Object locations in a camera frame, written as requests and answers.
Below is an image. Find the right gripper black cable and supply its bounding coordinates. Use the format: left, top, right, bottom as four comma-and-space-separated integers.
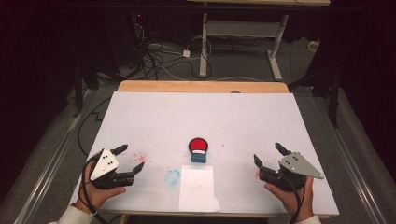
279, 172, 306, 224

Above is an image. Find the red round button block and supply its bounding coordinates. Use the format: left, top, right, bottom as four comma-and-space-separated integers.
188, 137, 209, 154

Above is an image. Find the white paper sheet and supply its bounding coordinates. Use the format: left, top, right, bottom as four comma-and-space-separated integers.
177, 164, 221, 213

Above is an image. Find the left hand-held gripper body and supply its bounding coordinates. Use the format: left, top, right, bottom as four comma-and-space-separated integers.
89, 148, 136, 190

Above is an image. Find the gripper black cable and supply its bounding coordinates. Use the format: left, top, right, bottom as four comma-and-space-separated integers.
279, 172, 306, 224
78, 153, 108, 224

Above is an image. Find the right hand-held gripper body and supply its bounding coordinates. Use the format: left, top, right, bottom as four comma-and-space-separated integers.
259, 150, 325, 192

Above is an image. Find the blue stamp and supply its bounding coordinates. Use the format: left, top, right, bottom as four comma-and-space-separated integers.
191, 148, 207, 163

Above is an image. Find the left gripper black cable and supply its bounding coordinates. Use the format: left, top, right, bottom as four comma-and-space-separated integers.
78, 153, 108, 224

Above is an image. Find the black curtain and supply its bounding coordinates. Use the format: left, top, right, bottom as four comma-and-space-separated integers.
340, 0, 396, 175

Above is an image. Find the black floor cable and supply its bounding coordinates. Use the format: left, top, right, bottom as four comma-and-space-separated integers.
76, 97, 112, 157

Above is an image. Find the tangle of floor cables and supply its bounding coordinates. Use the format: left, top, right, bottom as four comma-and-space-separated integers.
130, 18, 216, 82

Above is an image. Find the gold bracelet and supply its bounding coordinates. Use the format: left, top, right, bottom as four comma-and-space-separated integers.
69, 203, 98, 217

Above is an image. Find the person's right hand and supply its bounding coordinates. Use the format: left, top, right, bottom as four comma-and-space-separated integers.
264, 176, 315, 222

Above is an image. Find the aluminium floor rail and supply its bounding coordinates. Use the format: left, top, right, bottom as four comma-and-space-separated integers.
12, 89, 96, 224
313, 96, 388, 224

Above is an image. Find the black metal stand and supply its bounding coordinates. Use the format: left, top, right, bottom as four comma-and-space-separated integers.
69, 59, 101, 119
289, 69, 341, 129

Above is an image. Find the person's left hand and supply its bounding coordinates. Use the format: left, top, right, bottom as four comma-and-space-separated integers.
74, 161, 127, 216

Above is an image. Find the white metal-framed desk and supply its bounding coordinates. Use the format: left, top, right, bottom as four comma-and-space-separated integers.
186, 0, 332, 82

